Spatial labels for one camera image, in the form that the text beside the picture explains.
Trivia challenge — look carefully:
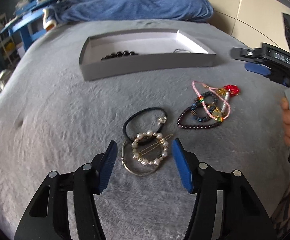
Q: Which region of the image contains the pearl circle hair clip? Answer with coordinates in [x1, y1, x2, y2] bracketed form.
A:
[131, 130, 173, 166]

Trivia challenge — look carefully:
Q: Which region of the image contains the silver bangle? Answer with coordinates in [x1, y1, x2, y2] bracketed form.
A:
[120, 140, 161, 177]

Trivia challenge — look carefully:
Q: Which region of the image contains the red bead gold charm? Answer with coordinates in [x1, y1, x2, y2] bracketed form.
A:
[218, 85, 240, 97]

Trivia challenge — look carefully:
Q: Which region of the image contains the black elastic hair tie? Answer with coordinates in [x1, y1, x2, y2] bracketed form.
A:
[122, 107, 168, 146]

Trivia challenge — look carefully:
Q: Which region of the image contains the pearl bar hair clip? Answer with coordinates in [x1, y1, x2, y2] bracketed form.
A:
[221, 91, 230, 114]

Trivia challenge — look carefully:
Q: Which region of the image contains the pink string bracelet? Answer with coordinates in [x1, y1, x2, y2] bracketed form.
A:
[192, 80, 232, 121]

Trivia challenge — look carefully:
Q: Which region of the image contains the blue beaded bracelet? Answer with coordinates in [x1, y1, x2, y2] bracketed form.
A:
[191, 91, 223, 122]

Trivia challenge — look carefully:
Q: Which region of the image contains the white wardrobe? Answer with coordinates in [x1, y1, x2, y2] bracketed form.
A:
[209, 0, 290, 50]

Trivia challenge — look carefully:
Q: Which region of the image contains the grey bed blanket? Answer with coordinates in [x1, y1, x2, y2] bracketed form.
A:
[0, 20, 290, 239]

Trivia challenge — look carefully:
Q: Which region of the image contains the blue towel blanket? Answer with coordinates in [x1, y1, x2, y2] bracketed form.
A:
[47, 0, 214, 24]

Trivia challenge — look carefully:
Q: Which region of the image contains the grey cardboard tray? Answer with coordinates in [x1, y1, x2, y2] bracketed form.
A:
[79, 29, 216, 81]

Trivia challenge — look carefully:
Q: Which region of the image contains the blue desk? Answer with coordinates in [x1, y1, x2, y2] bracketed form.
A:
[0, 0, 59, 51]

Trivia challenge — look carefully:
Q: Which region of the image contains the white shelf rack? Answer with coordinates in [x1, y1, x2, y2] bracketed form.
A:
[0, 13, 19, 69]

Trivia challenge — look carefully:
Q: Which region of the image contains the dark maroon bead bracelet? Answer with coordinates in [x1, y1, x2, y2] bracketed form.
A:
[176, 104, 222, 131]

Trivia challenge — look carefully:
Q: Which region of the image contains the silver ring hoop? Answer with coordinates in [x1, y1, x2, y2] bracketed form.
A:
[173, 48, 191, 53]

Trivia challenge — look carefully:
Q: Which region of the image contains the black bead bracelet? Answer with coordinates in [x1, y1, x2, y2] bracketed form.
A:
[100, 51, 139, 61]

